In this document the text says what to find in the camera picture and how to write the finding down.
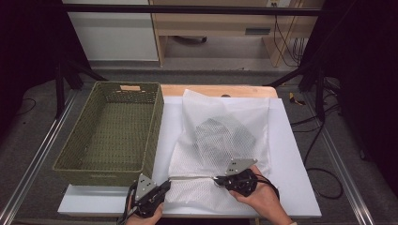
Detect right hand-held gripper cable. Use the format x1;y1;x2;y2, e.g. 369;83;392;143
254;173;281;201

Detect light blue denim garment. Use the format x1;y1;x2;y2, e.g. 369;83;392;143
195;116;256;163

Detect person's right hand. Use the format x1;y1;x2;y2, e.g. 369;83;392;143
229;165;294;225

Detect yellow hanging cable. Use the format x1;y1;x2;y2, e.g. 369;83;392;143
276;0;304;68

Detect black curtain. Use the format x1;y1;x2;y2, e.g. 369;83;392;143
299;0;398;201
0;0;93;142

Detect aluminium floor rail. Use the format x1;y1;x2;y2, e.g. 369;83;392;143
301;93;376;225
0;90;78;225

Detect white cabinet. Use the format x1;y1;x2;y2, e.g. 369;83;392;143
62;0;159;62

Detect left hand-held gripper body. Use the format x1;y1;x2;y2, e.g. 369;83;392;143
128;172;163;218

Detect yellow and black tool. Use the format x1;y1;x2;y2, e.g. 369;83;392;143
288;92;306;106

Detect white mesh laundry bag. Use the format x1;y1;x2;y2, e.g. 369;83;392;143
164;88;272;214

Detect black hanging cables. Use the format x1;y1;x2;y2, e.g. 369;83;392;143
272;14;309;68

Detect thin black floor cable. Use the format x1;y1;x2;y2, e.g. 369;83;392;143
17;97;37;116

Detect person's left hand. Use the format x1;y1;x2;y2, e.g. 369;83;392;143
125;200;164;225

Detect green woven basket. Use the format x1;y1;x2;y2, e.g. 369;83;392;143
52;81;165;188

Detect black metal stand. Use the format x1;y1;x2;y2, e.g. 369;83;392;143
264;60;327;123
54;55;109;120

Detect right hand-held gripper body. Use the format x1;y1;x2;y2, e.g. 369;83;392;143
224;157;259;198

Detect hand-held gripper cable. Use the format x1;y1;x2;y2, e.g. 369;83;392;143
116;182;139;225
254;173;281;201

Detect light wooden desk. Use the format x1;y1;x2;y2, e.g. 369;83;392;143
149;0;327;68

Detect left hand-held gripper cable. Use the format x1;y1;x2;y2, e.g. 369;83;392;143
116;182;139;225

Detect white board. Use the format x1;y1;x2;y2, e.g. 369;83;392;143
57;96;323;218

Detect black horizontal bar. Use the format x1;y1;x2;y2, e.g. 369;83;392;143
60;4;332;17

